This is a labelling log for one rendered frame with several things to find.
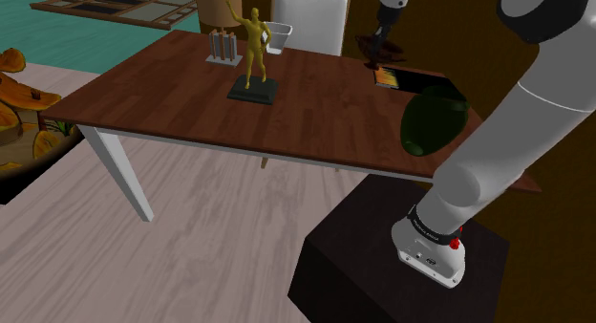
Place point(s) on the brown table with white legs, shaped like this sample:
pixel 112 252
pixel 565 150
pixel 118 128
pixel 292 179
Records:
pixel 326 117

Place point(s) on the table lamp with wooden base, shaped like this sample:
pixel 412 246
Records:
pixel 218 5

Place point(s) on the white chair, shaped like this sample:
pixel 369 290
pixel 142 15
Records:
pixel 312 19

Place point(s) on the wooden multi-pane frame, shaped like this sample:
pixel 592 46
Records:
pixel 116 5

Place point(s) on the dark green vase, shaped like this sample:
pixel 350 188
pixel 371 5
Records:
pixel 430 121

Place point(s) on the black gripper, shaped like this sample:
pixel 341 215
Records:
pixel 388 18

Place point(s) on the dark robot stand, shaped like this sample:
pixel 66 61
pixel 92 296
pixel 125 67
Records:
pixel 354 266

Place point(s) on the white cup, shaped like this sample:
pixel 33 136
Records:
pixel 279 37

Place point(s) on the orange plant in dark pot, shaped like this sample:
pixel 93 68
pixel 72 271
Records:
pixel 23 98

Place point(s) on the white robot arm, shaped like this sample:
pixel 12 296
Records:
pixel 512 126

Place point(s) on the dark brown flat object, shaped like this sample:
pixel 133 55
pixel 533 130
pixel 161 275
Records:
pixel 395 51

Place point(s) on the gold figure on dark base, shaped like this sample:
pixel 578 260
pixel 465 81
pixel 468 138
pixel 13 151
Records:
pixel 255 42

